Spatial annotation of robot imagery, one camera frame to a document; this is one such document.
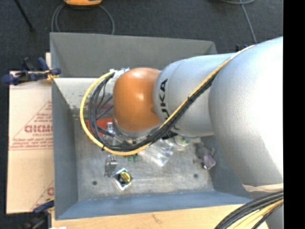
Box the white and green round lid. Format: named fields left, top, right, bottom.
left=174, top=135, right=192, bottom=151

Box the grey and purple toy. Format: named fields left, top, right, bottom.
left=193, top=142, right=217, bottom=171

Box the red-brown flat block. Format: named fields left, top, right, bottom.
left=84, top=118, right=115, bottom=142

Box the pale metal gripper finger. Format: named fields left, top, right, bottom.
left=104, top=154, right=119, bottom=177

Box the clear plastic bottle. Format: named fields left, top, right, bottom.
left=139, top=138, right=174, bottom=167

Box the grey metal bin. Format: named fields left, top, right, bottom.
left=49, top=31, right=254, bottom=220

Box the brown cardboard board red print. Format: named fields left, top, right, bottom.
left=5, top=70, right=55, bottom=215

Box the yellow and black packet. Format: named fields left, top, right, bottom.
left=113, top=167, right=133, bottom=192

